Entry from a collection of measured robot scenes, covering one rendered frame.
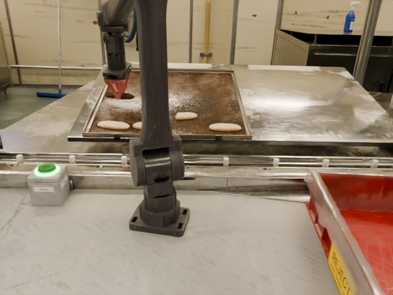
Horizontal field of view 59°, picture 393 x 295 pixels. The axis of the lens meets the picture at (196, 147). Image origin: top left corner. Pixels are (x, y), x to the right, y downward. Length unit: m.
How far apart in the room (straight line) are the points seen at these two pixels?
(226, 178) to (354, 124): 0.53
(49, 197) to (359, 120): 0.98
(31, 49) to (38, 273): 4.41
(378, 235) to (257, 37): 3.70
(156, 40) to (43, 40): 4.30
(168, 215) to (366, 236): 0.42
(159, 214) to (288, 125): 0.58
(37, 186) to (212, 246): 0.42
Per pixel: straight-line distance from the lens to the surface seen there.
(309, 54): 2.69
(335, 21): 4.94
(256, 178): 0.91
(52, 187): 0.87
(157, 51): 0.67
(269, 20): 4.39
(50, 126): 1.37
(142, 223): 0.77
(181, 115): 1.13
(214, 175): 0.89
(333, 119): 1.26
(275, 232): 0.80
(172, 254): 0.72
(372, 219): 0.92
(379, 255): 0.81
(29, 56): 5.04
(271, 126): 1.14
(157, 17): 0.67
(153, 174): 0.71
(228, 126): 1.09
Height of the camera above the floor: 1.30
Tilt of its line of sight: 25 degrees down
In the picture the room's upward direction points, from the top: 2 degrees clockwise
